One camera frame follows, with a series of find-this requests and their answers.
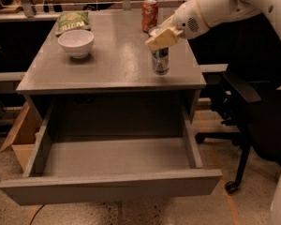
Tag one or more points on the black office chair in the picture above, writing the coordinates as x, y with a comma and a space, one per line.
248, 95

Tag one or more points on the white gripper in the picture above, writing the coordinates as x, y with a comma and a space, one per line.
187, 20

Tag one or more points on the grey open top drawer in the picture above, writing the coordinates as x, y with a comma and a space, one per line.
113, 149

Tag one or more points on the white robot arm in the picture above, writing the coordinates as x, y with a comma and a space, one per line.
216, 12

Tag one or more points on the silver blue redbull can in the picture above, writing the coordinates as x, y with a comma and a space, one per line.
160, 59

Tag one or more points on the white ceramic bowl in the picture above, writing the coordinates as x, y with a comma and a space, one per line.
77, 43

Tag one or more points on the orange soda can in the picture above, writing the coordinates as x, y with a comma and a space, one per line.
149, 14

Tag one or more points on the grey cabinet counter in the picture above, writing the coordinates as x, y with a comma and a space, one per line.
113, 92

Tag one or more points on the cardboard box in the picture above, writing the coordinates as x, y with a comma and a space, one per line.
22, 136

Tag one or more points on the green chip bag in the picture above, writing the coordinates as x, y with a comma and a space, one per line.
72, 21

